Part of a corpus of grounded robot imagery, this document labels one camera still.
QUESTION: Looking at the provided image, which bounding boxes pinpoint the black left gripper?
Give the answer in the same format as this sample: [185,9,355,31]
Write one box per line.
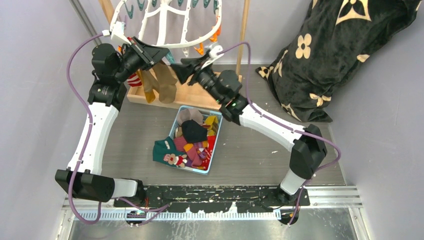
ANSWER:
[114,36,170,83]

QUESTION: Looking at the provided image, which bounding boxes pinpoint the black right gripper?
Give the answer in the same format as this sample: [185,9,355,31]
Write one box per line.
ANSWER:
[171,54,225,104]

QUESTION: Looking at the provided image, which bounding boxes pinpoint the teal clothes peg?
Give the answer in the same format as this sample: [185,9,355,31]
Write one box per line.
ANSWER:
[165,50,176,64]

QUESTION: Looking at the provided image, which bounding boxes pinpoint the tan brown sock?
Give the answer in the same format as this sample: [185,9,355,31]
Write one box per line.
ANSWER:
[153,60,178,104]
[141,68,161,94]

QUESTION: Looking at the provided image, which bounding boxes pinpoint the red white striped santa sock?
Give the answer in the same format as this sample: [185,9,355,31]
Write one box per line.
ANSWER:
[127,73,143,87]

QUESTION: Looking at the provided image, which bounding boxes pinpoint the mustard yellow sock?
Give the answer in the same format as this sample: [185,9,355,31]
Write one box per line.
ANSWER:
[136,70,156,104]

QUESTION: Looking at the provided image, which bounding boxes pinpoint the white plastic sock hanger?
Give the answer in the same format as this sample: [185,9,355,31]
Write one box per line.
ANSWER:
[115,0,223,52]

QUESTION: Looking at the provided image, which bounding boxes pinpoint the black sock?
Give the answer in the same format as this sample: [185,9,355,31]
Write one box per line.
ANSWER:
[181,120,208,143]

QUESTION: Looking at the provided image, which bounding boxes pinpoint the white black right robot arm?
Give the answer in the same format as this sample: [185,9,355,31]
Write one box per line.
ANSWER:
[171,57,328,206]

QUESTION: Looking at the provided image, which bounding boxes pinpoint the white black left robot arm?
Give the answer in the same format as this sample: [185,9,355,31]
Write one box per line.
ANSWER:
[55,37,170,207]

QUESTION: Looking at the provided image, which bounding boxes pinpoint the wooden hanger stand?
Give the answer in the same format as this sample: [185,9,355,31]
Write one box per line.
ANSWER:
[99,0,251,117]

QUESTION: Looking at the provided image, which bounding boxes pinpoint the light blue sock basket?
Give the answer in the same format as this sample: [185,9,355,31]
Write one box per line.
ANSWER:
[152,105,223,175]

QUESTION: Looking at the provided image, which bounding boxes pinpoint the green reindeer christmas sock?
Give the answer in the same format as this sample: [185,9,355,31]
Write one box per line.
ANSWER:
[152,136,188,168]

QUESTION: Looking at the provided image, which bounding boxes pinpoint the maroon purple sock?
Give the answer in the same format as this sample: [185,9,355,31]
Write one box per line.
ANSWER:
[173,136,210,170]

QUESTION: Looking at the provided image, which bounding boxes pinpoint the black floral plush blanket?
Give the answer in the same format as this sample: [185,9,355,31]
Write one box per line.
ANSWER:
[255,0,421,123]

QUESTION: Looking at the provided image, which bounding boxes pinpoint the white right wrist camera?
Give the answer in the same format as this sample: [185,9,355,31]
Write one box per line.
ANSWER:
[201,44,224,69]

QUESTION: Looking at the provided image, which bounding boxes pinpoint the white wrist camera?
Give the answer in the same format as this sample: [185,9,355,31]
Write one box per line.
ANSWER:
[201,44,224,69]
[109,21,131,46]

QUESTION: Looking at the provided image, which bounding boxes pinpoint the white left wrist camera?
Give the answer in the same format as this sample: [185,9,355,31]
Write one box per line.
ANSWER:
[109,21,131,46]

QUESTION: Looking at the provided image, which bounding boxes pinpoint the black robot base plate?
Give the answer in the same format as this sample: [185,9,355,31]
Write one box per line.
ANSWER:
[113,185,310,226]

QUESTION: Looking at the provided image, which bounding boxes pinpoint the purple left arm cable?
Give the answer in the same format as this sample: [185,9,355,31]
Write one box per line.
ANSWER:
[66,29,110,226]

